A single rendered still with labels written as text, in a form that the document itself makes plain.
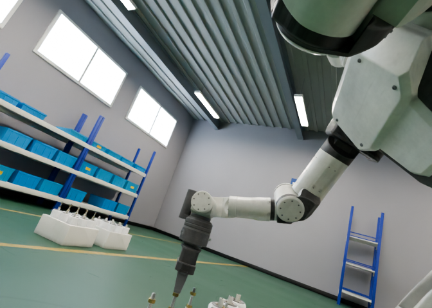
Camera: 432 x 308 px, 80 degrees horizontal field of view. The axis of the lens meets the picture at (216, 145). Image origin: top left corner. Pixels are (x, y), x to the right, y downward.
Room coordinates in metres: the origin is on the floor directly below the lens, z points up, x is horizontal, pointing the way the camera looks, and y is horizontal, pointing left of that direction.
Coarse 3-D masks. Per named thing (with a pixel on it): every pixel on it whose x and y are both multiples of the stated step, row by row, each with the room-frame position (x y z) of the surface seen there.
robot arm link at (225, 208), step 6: (216, 198) 0.88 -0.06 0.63; (222, 198) 0.87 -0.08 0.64; (228, 198) 0.84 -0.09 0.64; (234, 198) 0.80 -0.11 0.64; (222, 204) 0.87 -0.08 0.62; (228, 204) 0.80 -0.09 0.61; (234, 204) 0.79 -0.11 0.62; (216, 210) 0.87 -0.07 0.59; (222, 210) 0.86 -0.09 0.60; (228, 210) 0.80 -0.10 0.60; (234, 210) 0.80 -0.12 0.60; (216, 216) 0.87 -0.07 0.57; (222, 216) 0.86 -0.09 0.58; (228, 216) 0.82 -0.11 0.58; (234, 216) 0.81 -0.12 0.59
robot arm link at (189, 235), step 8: (184, 232) 0.82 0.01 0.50; (192, 232) 0.80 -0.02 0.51; (200, 232) 0.80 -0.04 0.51; (184, 240) 0.81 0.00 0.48; (192, 240) 0.80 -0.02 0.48; (200, 240) 0.81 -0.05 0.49; (184, 248) 0.80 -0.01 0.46; (192, 248) 0.81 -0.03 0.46; (184, 256) 0.80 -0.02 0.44; (192, 256) 0.80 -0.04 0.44; (176, 264) 0.80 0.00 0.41; (184, 264) 0.79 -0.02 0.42; (192, 264) 0.80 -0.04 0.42; (184, 272) 0.78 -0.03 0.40; (192, 272) 0.80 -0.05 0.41
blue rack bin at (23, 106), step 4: (20, 104) 3.90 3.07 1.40; (24, 104) 3.86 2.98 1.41; (20, 108) 3.88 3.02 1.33; (24, 108) 3.90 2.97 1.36; (28, 108) 3.93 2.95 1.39; (32, 108) 3.96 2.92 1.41; (28, 112) 3.96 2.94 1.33; (32, 112) 4.00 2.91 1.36; (36, 112) 4.04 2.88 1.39; (40, 112) 4.08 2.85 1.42; (36, 116) 4.07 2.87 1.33; (40, 116) 4.11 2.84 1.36; (44, 116) 4.16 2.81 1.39
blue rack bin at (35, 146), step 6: (30, 144) 4.30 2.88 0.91; (36, 144) 4.26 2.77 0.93; (42, 144) 4.33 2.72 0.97; (30, 150) 4.25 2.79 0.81; (36, 150) 4.30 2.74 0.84; (42, 150) 4.38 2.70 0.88; (48, 150) 4.44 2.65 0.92; (54, 150) 4.51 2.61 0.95; (42, 156) 4.42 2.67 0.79; (48, 156) 4.48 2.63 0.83
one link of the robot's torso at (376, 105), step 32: (416, 32) 0.29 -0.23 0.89; (352, 64) 0.38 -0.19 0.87; (384, 64) 0.33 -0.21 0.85; (416, 64) 0.30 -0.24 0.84; (352, 96) 0.43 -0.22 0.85; (384, 96) 0.36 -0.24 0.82; (416, 96) 0.33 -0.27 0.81; (352, 128) 0.48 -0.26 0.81; (384, 128) 0.40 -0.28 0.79; (416, 128) 0.35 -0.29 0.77; (416, 160) 0.39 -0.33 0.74
